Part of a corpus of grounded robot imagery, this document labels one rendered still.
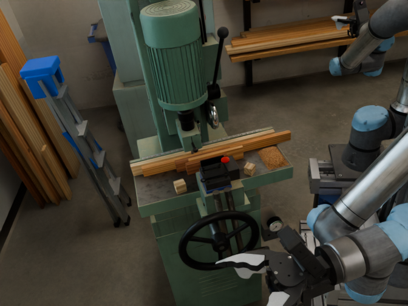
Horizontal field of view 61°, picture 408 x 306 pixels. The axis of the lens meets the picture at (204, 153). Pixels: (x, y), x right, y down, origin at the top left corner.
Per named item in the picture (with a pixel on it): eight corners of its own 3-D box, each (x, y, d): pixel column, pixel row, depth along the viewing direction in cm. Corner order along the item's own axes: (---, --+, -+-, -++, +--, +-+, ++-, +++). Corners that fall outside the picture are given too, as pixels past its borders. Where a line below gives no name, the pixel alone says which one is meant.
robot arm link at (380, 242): (411, 267, 66) (424, 239, 60) (362, 287, 64) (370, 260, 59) (382, 236, 72) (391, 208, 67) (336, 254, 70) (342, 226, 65)
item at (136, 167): (133, 176, 137) (130, 167, 134) (133, 173, 139) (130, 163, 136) (274, 141, 145) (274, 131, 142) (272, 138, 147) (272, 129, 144)
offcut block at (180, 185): (177, 194, 127) (175, 186, 124) (175, 189, 129) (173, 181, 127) (187, 190, 128) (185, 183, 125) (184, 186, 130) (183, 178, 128)
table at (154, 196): (143, 238, 120) (139, 227, 116) (135, 181, 144) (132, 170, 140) (305, 193, 128) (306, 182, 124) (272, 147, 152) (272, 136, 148)
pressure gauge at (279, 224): (269, 236, 143) (269, 223, 138) (265, 229, 146) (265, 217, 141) (283, 232, 144) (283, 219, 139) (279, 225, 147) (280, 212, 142)
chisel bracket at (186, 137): (185, 156, 130) (181, 138, 125) (178, 135, 141) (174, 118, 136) (204, 151, 131) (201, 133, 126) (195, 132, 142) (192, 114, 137)
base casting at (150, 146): (154, 238, 136) (149, 223, 130) (139, 153, 181) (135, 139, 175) (261, 209, 142) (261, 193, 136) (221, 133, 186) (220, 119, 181)
